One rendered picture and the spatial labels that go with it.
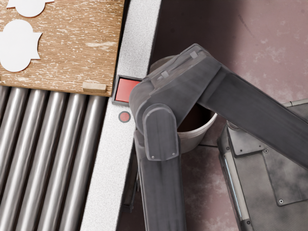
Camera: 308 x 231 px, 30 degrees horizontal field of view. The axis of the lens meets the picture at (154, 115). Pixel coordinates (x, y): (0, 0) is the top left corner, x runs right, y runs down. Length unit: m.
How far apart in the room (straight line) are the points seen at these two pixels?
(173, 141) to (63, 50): 0.82
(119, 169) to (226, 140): 0.80
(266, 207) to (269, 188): 0.07
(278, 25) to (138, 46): 1.22
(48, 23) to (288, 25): 1.37
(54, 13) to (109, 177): 0.45
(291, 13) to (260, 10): 0.14
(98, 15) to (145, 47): 0.15
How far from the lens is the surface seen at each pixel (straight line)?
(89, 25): 1.51
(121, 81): 1.45
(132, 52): 1.50
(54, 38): 1.51
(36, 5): 1.55
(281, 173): 2.12
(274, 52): 2.56
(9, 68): 1.49
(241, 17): 2.61
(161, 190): 0.77
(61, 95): 1.47
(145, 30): 1.52
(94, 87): 1.41
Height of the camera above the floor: 2.27
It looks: 72 degrees down
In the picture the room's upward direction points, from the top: 2 degrees clockwise
